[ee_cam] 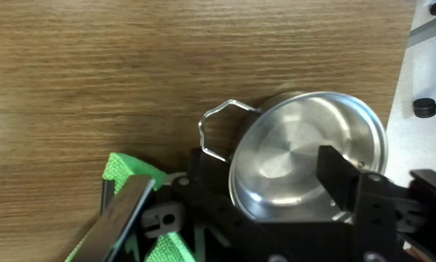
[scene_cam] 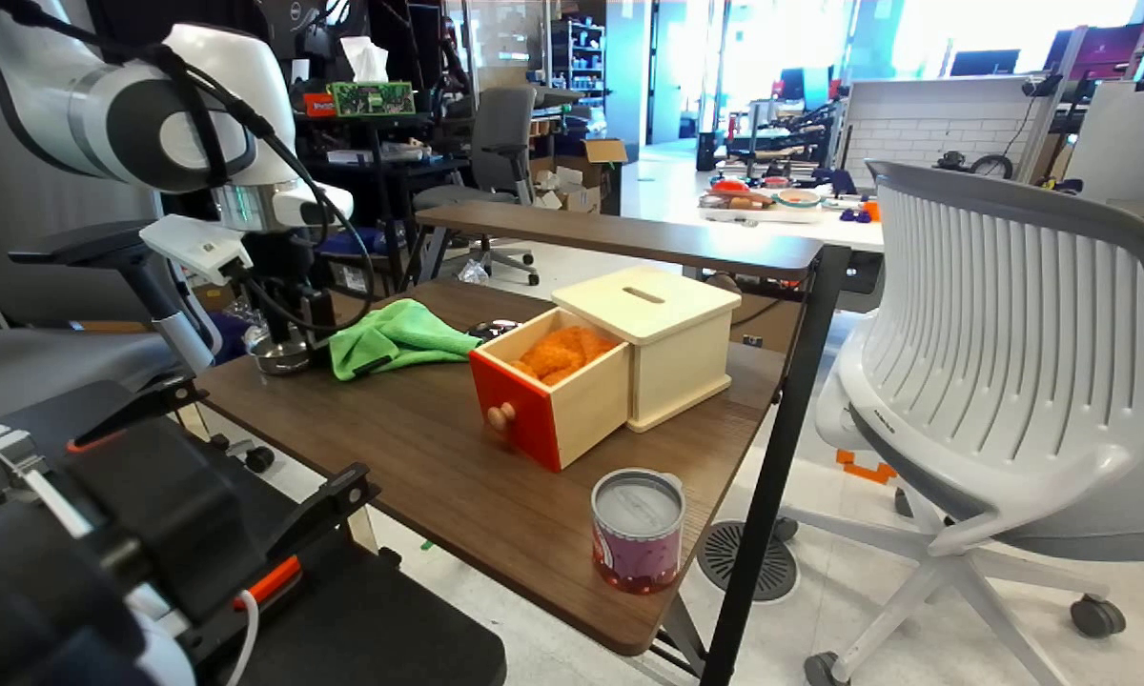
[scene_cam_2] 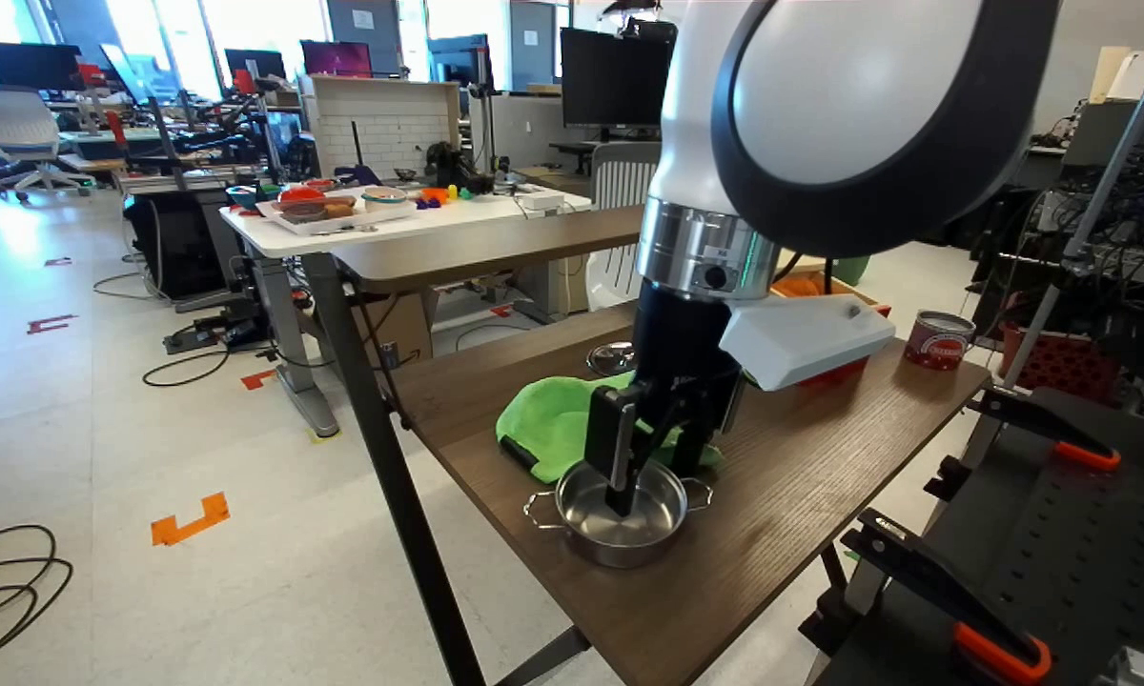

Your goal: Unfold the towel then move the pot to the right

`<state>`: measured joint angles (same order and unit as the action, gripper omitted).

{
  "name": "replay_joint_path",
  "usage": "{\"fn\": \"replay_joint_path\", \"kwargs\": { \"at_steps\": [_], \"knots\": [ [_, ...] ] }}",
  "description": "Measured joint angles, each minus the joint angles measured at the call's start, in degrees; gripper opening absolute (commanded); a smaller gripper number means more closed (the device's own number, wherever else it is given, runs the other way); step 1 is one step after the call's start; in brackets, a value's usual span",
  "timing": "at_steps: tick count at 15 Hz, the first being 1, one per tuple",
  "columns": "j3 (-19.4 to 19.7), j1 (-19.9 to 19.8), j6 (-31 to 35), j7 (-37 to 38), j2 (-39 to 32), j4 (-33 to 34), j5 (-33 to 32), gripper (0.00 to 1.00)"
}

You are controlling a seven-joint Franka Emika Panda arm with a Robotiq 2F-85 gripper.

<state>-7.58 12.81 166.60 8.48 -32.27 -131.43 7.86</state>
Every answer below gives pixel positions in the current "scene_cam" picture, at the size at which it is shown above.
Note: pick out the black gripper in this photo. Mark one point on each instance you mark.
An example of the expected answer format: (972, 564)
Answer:
(295, 278)

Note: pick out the green microfiber towel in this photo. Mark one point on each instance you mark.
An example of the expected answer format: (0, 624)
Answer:
(392, 336)

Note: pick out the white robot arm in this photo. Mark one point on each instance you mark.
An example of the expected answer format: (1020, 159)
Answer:
(117, 118)

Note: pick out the green circuit board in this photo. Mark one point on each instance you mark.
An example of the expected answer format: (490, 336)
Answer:
(367, 95)

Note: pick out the orange cloth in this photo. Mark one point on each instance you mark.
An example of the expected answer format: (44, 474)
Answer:
(559, 348)

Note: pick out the grey swivel chair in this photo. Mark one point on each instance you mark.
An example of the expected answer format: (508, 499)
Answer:
(502, 152)

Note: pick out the red front wooden drawer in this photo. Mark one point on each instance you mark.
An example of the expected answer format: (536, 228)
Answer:
(574, 405)

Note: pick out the light wooden box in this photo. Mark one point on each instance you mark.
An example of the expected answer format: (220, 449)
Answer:
(671, 343)

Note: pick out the orange plastic item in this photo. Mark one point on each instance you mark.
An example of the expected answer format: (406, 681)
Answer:
(737, 192)

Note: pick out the round black floor base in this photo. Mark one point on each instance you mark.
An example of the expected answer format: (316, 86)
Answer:
(748, 559)

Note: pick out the white desk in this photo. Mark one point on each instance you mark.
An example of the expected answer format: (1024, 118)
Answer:
(800, 218)

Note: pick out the orange floor tape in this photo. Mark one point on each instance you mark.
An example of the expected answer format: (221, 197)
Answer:
(864, 465)

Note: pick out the white perforated panel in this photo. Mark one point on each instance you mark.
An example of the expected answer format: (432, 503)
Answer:
(928, 118)

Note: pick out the white office chair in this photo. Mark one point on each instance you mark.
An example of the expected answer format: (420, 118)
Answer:
(1014, 354)

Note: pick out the magenta screen monitor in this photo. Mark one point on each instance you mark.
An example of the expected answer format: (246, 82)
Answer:
(1105, 51)

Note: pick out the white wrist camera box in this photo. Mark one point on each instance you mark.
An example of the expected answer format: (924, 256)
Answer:
(197, 247)

